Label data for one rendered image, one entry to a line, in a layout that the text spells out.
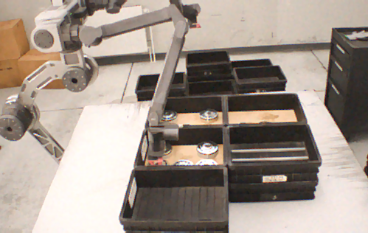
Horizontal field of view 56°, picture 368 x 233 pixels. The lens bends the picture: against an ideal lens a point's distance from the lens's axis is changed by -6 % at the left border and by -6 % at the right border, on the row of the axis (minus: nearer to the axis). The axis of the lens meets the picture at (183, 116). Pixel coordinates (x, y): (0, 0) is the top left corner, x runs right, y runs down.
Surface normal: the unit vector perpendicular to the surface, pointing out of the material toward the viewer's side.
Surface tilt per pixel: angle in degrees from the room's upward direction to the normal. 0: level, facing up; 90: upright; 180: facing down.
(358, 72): 90
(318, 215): 0
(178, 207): 0
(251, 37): 90
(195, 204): 0
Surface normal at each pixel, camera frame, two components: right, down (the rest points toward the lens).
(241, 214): -0.08, -0.84
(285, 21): 0.00, 0.53
